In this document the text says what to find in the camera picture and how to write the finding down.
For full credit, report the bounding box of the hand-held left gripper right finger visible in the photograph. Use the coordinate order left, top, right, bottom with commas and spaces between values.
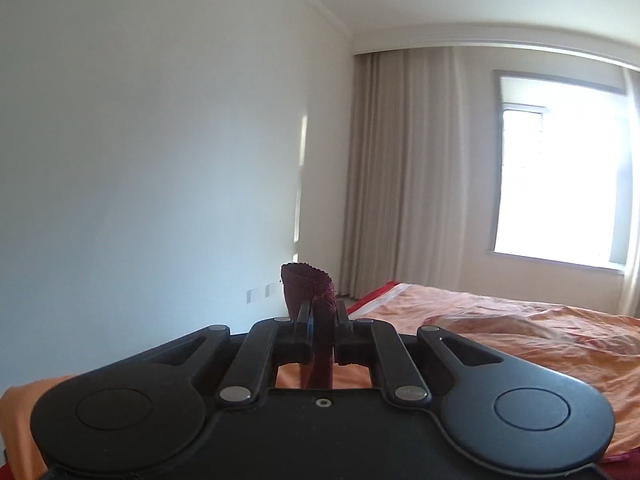
335, 304, 522, 407

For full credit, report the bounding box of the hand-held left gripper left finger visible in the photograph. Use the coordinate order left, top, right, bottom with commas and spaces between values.
122, 302, 314, 407

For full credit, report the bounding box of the maroon small cloth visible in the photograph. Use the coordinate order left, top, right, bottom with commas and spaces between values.
279, 262, 337, 390

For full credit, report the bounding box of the red bed sheet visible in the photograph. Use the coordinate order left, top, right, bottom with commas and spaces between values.
346, 282, 402, 317

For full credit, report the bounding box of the orange bed cover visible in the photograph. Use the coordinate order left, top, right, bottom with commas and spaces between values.
0, 282, 640, 480

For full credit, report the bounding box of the grey framed window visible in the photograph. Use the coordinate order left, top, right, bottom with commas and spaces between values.
492, 69, 629, 274

